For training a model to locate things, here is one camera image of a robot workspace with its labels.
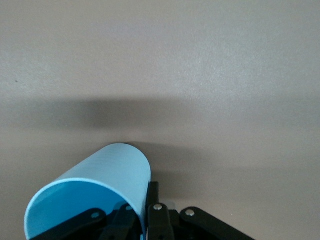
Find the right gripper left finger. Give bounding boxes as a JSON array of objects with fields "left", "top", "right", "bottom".
[{"left": 53, "top": 203, "right": 145, "bottom": 240}]

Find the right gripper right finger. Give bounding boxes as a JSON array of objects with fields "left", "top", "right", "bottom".
[{"left": 146, "top": 181, "right": 256, "bottom": 240}]

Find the blue cup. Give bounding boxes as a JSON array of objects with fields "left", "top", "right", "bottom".
[{"left": 24, "top": 142, "right": 153, "bottom": 240}]

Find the brown table cover mat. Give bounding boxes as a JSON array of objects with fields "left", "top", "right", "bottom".
[{"left": 0, "top": 0, "right": 320, "bottom": 240}]

